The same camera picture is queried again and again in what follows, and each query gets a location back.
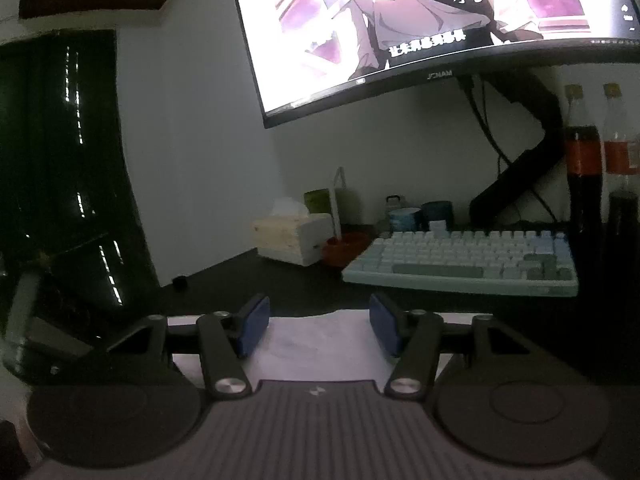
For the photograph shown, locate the nearly empty cola bottle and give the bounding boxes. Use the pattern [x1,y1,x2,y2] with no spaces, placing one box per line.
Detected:
[602,83,640,281]

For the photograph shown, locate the full cola bottle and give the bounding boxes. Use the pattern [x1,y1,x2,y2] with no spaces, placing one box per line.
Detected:
[563,84,604,234]

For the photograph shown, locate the curved computer monitor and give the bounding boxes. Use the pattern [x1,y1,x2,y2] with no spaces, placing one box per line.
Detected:
[229,0,640,130]

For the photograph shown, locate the white stick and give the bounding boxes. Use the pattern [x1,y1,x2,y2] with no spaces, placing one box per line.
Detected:
[329,167,347,242]

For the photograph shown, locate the black monitor cable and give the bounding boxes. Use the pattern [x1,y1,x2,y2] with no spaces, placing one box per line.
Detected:
[466,76,507,163]

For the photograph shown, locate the white tissue box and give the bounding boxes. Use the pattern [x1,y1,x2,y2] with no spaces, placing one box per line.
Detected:
[252,197,335,266]

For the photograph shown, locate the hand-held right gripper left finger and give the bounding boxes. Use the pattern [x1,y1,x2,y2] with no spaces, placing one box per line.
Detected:
[106,294,271,402]

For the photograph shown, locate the green box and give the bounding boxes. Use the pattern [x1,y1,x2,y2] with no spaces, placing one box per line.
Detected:
[304,187,334,217]

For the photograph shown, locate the dark window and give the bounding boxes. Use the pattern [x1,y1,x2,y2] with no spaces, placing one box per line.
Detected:
[0,29,157,311]

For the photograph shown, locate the red bowl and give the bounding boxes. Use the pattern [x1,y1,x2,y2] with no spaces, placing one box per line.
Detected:
[322,232,377,267]

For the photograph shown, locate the dark cup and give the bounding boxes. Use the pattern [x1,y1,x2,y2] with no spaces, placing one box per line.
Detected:
[421,201,454,232]

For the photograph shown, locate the blue mug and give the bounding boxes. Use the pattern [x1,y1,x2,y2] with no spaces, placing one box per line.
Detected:
[388,207,422,234]

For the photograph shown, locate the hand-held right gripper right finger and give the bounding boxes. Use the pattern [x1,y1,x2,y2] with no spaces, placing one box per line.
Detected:
[368,292,540,402]

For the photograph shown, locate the white and blue keyboard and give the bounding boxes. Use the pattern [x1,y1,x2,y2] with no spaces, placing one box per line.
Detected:
[342,229,580,299]

